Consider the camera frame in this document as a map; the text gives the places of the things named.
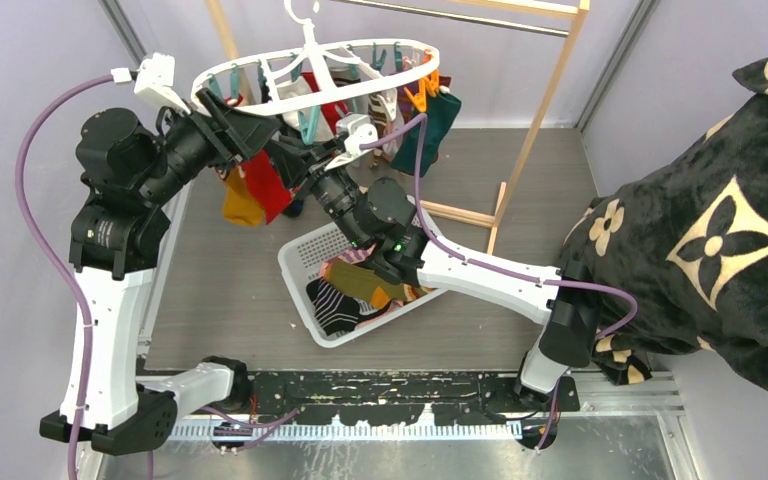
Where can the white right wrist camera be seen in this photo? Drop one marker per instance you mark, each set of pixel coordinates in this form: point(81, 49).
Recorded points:
point(359, 131)

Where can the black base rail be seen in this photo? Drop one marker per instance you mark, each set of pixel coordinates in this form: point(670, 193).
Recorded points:
point(388, 406)

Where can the dark green sock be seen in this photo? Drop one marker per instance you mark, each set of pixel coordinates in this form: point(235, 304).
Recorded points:
point(441, 112)

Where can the mustard yellow brown-cuffed sock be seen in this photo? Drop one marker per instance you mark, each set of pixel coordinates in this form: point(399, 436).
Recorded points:
point(239, 206)

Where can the wooden drying rack frame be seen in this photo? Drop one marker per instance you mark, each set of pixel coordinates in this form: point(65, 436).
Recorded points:
point(345, 75)

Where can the black white striped sock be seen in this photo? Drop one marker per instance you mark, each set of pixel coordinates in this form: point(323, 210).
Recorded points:
point(334, 312)

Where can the white plastic basket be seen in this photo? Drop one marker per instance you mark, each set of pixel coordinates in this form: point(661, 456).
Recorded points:
point(300, 260)

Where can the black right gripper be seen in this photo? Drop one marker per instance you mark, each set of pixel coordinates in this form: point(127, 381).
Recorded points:
point(298, 165)

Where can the black floral plush blanket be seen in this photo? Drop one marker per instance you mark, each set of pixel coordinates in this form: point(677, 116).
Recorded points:
point(689, 242)

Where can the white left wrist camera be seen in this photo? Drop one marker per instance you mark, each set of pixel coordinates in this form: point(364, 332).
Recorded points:
point(153, 82)

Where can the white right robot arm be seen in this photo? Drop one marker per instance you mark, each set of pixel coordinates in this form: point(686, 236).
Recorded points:
point(402, 249)

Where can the white oval clip hanger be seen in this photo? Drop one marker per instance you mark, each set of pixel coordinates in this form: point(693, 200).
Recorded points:
point(278, 64)

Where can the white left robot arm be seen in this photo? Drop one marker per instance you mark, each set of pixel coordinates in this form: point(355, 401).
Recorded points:
point(115, 244)

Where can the olive green sock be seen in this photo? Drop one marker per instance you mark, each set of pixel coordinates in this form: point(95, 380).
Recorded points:
point(364, 284)

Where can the red penguin sock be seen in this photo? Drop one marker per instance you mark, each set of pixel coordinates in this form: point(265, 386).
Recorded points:
point(266, 186)

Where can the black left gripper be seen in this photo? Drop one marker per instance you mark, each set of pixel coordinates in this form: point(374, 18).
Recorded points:
point(247, 133)

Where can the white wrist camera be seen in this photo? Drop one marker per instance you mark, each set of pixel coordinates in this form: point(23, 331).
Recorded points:
point(153, 82)
point(359, 131)

